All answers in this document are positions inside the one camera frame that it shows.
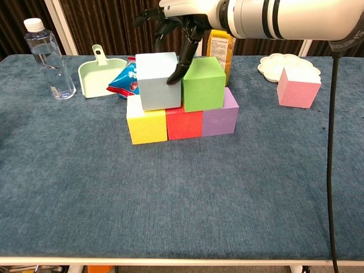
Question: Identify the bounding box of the purple foam cube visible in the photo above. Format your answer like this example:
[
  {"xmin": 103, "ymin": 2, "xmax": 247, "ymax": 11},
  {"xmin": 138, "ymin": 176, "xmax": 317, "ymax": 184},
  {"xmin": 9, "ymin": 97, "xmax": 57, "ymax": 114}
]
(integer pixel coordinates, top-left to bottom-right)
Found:
[{"xmin": 201, "ymin": 86, "xmax": 239, "ymax": 138}]

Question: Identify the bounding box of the yellow foam cube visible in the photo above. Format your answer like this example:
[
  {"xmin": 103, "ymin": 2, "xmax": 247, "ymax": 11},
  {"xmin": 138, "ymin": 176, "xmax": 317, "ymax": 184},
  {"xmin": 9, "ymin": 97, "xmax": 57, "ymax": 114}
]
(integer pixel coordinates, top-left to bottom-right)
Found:
[{"xmin": 126, "ymin": 95, "xmax": 168, "ymax": 145}]

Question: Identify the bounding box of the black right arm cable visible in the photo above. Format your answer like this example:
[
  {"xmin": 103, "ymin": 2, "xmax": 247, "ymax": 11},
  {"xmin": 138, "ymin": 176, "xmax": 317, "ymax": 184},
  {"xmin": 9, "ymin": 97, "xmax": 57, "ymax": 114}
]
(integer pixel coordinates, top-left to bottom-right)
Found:
[{"xmin": 326, "ymin": 24, "xmax": 364, "ymax": 273}]

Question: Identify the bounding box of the blue table mat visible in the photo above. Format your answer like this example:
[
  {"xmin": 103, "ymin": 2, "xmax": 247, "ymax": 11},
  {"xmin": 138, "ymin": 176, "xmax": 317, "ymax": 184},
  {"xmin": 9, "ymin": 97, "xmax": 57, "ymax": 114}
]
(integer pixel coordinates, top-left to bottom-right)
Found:
[{"xmin": 0, "ymin": 54, "xmax": 364, "ymax": 261}]

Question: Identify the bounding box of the mint green dustpan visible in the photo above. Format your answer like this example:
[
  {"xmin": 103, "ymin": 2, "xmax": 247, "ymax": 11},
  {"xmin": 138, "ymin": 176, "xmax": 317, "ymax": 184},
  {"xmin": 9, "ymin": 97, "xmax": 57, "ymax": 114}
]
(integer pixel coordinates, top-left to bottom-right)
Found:
[{"xmin": 77, "ymin": 44, "xmax": 129, "ymax": 99}]

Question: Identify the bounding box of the light blue foam cube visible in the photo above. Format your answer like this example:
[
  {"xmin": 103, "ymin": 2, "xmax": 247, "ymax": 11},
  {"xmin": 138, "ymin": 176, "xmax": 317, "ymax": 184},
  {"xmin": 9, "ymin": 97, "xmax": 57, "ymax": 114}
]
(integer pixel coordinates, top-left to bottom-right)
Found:
[{"xmin": 135, "ymin": 52, "xmax": 182, "ymax": 111}]

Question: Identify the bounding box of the yellow-capped tea bottle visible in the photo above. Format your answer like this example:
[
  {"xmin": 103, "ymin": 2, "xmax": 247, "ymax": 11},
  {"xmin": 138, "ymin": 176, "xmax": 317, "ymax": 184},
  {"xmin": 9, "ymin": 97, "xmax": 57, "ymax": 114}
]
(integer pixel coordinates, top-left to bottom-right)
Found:
[{"xmin": 206, "ymin": 28, "xmax": 237, "ymax": 88}]

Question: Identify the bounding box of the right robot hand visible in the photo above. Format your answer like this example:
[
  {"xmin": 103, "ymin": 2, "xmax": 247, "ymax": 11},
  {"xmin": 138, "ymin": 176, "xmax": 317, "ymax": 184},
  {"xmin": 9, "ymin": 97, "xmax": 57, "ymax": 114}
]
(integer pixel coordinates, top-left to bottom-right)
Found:
[{"xmin": 133, "ymin": 0, "xmax": 225, "ymax": 85}]

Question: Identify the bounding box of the pink foam cube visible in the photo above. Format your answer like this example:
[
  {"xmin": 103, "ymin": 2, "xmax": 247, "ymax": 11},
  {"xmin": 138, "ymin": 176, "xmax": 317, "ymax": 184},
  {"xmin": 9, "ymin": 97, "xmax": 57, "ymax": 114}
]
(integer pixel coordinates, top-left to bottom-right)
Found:
[{"xmin": 276, "ymin": 67, "xmax": 322, "ymax": 109}]

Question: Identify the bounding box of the green foam cube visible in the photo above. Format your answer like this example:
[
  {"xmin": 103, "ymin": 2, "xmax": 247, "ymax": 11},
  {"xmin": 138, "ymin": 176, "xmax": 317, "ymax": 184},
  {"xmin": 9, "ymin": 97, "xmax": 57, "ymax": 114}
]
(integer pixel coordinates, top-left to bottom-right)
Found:
[{"xmin": 181, "ymin": 56, "xmax": 227, "ymax": 113}]

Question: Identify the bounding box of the white flower paint palette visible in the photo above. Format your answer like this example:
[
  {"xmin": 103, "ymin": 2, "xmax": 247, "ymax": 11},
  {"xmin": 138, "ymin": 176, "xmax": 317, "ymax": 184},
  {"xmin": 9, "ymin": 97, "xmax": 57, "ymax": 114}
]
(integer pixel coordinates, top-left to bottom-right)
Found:
[{"xmin": 257, "ymin": 53, "xmax": 321, "ymax": 83}]

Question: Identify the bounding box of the red foam cube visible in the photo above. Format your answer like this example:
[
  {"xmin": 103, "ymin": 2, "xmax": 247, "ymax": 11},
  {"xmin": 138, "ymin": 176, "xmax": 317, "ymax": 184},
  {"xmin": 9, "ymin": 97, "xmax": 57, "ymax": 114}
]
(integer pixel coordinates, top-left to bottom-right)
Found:
[{"xmin": 165, "ymin": 106, "xmax": 204, "ymax": 141}]

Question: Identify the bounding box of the blue snack bag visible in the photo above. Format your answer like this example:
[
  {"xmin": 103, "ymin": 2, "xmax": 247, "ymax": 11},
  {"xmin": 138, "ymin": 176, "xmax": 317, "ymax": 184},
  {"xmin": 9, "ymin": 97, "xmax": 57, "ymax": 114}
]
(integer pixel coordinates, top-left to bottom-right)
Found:
[{"xmin": 106, "ymin": 56, "xmax": 142, "ymax": 100}]

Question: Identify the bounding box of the clear plastic water bottle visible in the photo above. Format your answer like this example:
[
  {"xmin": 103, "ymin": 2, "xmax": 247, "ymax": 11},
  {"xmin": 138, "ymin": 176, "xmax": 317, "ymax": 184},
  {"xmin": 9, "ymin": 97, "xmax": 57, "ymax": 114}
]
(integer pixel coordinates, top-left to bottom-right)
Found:
[{"xmin": 23, "ymin": 18, "xmax": 77, "ymax": 100}]

